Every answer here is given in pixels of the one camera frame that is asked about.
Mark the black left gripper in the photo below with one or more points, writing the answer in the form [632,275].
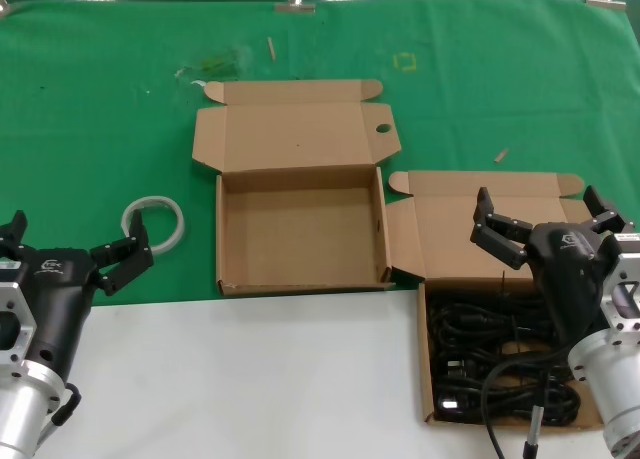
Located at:
[60,299]

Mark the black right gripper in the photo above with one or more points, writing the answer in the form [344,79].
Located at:
[570,274]

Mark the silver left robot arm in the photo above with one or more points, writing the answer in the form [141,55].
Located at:
[25,409]

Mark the open cardboard box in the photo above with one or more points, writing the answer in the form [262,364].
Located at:
[450,219]
[300,129]

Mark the small wooden stick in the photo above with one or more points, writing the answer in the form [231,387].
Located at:
[271,48]
[501,155]

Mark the white tape roll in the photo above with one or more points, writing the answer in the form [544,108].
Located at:
[175,214]

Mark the green table cloth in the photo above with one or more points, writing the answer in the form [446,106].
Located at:
[100,129]

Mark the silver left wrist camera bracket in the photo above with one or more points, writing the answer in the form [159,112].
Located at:
[20,294]

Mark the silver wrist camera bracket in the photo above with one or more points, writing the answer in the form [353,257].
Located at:
[627,266]
[20,294]

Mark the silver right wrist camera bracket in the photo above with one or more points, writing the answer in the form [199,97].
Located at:
[627,266]

